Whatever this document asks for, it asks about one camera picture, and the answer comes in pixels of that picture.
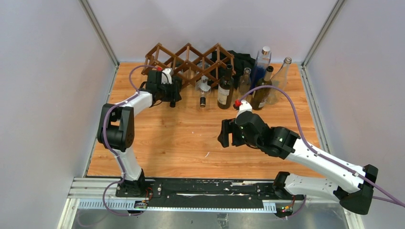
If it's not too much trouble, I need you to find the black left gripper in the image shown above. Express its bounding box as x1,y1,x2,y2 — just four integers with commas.
157,81,181,103

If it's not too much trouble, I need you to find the clear bottle black cap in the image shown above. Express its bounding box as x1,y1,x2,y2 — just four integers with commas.
195,75,211,108

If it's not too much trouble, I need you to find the dark bottle slot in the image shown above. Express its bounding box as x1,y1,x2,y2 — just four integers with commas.
217,64,234,109

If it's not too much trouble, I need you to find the green bottle silver neck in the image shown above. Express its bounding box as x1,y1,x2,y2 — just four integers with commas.
250,65,274,110

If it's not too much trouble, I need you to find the clear glass bottle dark label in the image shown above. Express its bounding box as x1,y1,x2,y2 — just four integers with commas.
266,57,292,105

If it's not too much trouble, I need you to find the blue square glass bottle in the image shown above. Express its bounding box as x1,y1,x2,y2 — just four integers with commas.
250,46,272,89

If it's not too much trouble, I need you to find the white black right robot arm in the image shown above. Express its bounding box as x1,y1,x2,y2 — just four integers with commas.
218,111,378,215

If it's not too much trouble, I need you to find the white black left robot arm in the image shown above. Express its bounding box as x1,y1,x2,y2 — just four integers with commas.
97,68,182,197

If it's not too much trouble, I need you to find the brown wooden wine rack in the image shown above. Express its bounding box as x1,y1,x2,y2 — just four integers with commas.
141,43,236,88

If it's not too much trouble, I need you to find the black cloth behind rack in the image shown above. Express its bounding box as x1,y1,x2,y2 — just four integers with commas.
210,50,255,83

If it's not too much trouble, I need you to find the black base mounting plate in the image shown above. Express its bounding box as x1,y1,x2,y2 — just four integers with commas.
116,177,304,209

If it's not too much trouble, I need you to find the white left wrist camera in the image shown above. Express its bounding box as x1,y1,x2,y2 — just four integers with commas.
161,68,173,84

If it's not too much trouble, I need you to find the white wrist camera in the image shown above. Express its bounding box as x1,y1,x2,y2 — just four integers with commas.
236,100,252,116
161,68,173,84

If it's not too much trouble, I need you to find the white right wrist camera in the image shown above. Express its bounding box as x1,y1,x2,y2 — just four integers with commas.
236,100,252,116

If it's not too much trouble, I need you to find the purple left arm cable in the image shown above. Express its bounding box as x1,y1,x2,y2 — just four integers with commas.
100,64,163,228

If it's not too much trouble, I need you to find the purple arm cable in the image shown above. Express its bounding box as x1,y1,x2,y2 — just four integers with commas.
100,64,163,228
233,85,405,219

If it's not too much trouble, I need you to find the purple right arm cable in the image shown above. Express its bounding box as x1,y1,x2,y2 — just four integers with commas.
233,85,405,219

